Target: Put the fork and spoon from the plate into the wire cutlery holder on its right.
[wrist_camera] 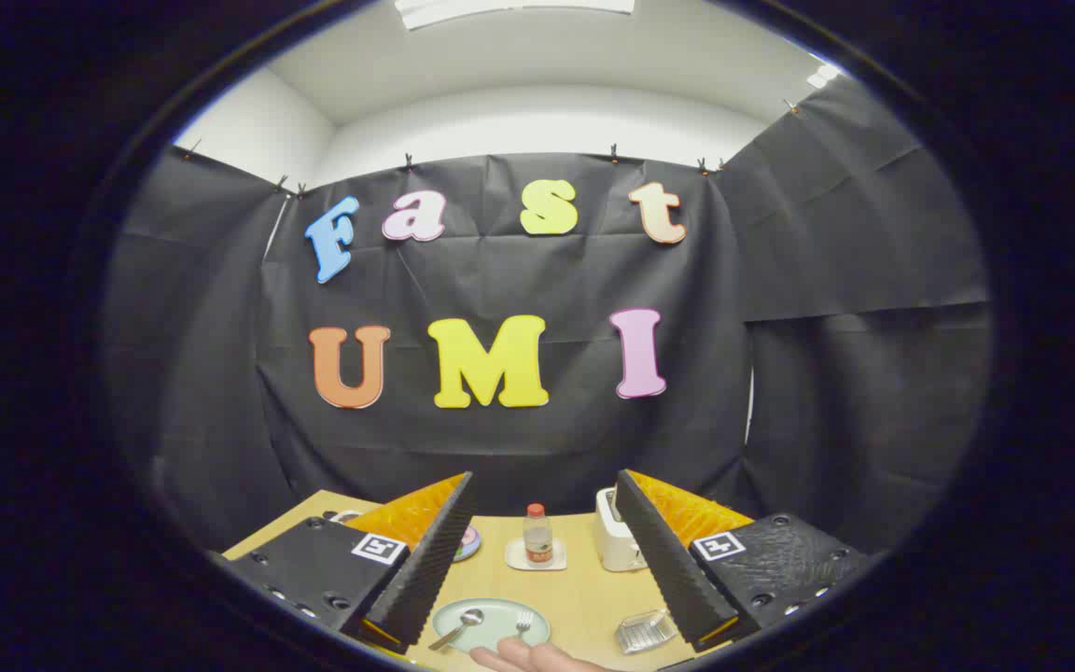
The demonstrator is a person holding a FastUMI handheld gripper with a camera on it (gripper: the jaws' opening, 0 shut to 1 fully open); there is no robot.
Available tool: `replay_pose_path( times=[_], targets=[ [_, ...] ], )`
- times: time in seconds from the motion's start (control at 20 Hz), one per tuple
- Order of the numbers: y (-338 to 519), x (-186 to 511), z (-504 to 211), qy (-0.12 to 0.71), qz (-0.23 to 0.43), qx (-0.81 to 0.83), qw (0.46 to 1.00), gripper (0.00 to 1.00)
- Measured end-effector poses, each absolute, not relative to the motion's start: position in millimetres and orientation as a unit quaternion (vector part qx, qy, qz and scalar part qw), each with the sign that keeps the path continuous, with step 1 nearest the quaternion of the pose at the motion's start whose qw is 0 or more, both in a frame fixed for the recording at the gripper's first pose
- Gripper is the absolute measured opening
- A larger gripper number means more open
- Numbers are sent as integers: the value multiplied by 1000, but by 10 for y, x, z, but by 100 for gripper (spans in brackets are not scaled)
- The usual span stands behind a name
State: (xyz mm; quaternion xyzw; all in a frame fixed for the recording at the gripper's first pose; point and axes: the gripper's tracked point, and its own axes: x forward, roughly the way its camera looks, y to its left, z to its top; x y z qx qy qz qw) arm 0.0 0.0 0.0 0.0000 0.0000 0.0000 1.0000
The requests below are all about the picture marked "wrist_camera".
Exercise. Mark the small white dish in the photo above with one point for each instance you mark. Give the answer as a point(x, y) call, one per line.
point(346, 515)

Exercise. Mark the perforated metal tray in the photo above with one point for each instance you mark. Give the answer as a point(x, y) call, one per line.
point(642, 633)

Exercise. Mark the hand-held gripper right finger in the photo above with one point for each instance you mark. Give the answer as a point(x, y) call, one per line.
point(663, 560)

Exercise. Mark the white toaster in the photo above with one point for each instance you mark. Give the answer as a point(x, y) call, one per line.
point(614, 551)

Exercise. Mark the clear plastic water bottle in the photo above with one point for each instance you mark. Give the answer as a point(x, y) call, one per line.
point(537, 537)

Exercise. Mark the ceiling light panel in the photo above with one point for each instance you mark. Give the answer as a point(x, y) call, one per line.
point(509, 9)

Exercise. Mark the white square coaster tray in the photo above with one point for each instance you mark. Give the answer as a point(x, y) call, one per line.
point(517, 560)

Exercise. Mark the colourful patterned plate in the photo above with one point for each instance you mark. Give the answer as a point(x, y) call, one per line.
point(468, 543)

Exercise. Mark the pale green plate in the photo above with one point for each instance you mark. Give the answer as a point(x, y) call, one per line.
point(495, 621)

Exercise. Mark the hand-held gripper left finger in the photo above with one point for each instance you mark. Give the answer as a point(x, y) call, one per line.
point(425, 560)

